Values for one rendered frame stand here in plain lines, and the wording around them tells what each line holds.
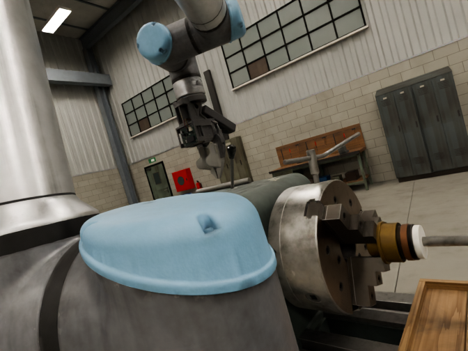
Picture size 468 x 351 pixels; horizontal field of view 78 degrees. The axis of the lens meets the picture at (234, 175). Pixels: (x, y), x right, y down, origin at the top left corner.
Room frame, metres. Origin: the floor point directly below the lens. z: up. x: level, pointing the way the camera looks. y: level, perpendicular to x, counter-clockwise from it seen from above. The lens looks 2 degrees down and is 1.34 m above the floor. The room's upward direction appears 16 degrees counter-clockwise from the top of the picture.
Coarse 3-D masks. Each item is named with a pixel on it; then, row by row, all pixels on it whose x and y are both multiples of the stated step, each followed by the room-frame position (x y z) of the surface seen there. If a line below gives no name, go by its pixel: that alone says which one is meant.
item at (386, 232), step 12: (384, 228) 0.61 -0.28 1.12; (396, 228) 0.60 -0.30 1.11; (408, 228) 0.59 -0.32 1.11; (384, 240) 0.60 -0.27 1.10; (396, 240) 0.59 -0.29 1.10; (408, 240) 0.57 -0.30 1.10; (372, 252) 0.63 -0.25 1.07; (384, 252) 0.60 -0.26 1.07; (396, 252) 0.58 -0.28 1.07; (408, 252) 0.57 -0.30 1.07
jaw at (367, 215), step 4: (360, 212) 0.78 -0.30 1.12; (364, 212) 0.77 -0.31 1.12; (368, 212) 0.76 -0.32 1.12; (372, 212) 0.75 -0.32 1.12; (376, 212) 0.76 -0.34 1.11; (364, 216) 0.75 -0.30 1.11; (368, 216) 0.74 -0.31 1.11; (372, 216) 0.73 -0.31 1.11; (376, 216) 0.75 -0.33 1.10; (364, 220) 0.73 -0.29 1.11; (368, 220) 0.72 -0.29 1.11; (372, 220) 0.71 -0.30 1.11; (376, 220) 0.70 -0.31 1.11; (380, 220) 0.71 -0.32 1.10
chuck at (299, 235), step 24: (312, 192) 0.66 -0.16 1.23; (336, 192) 0.70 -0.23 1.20; (288, 216) 0.65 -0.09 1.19; (312, 216) 0.61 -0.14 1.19; (288, 240) 0.63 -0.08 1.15; (312, 240) 0.59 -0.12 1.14; (336, 240) 0.65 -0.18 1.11; (288, 264) 0.62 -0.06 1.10; (312, 264) 0.58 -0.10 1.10; (336, 264) 0.62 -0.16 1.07; (312, 288) 0.60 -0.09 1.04; (336, 288) 0.60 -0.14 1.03; (336, 312) 0.62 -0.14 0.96
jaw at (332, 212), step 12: (312, 204) 0.64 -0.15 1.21; (336, 204) 0.61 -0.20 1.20; (324, 216) 0.61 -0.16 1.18; (336, 216) 0.59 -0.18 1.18; (348, 216) 0.62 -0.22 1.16; (360, 216) 0.62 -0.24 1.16; (336, 228) 0.62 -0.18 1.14; (348, 228) 0.61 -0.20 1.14; (360, 228) 0.60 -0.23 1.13; (372, 228) 0.61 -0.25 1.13; (348, 240) 0.64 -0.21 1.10; (360, 240) 0.62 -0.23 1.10; (372, 240) 0.61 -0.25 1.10
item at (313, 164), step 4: (308, 152) 0.73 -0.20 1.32; (312, 152) 0.72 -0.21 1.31; (312, 156) 0.72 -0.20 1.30; (312, 160) 0.72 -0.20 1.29; (316, 160) 0.73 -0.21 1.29; (312, 164) 0.72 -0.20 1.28; (316, 164) 0.72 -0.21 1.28; (312, 168) 0.72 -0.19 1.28; (316, 168) 0.72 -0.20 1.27; (312, 172) 0.72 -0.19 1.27; (316, 172) 0.72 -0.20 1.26; (316, 176) 0.72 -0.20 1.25; (316, 180) 0.72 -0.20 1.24
